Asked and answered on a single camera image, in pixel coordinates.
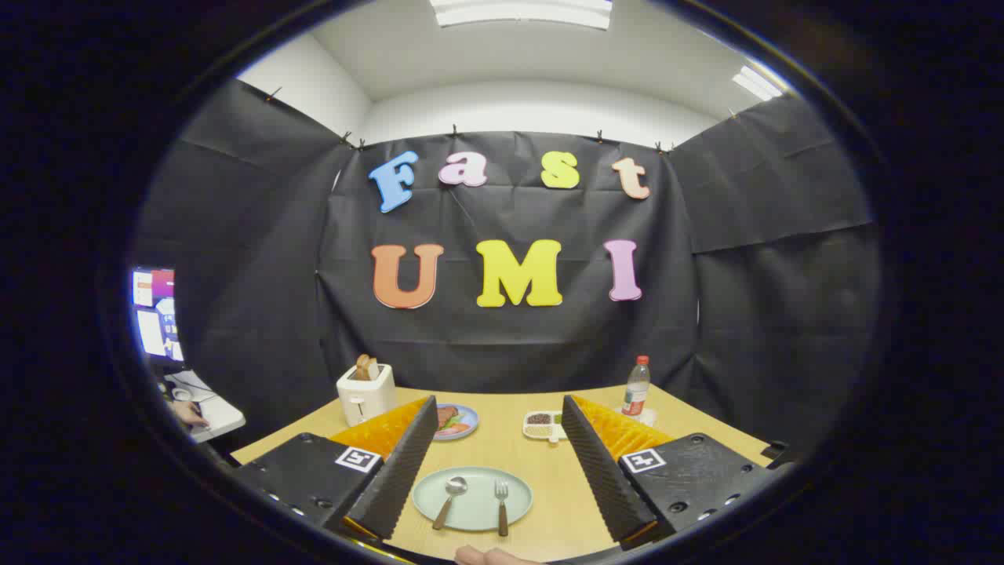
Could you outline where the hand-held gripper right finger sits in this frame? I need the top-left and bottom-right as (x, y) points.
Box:
(561, 394), (775, 551)

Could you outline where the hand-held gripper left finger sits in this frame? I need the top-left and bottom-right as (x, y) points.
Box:
(231, 395), (440, 550)

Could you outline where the wooden-handled metal spoon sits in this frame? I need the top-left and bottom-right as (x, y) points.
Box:
(432, 476), (469, 531)

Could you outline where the white divided dish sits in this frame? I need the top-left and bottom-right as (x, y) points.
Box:
(522, 410), (567, 444)

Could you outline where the cream white toaster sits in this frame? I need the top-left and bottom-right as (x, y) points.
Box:
(336, 363), (398, 427)

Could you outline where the pale green plate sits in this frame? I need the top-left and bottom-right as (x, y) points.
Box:
(412, 467), (534, 532)

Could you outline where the clear red-capped water bottle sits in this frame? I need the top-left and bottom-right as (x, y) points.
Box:
(621, 355), (652, 417)

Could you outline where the blue plate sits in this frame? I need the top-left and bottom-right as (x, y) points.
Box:
(431, 403), (480, 442)

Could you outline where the black backdrop cloth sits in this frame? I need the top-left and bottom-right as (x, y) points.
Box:
(129, 78), (883, 464)

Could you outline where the white side desk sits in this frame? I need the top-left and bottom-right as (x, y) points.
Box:
(161, 369), (246, 444)

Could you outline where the computer monitor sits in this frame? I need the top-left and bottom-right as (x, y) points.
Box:
(129, 267), (185, 366)

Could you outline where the ceiling light panel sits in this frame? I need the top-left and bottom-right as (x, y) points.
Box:
(732, 65), (785, 103)
(429, 0), (614, 31)

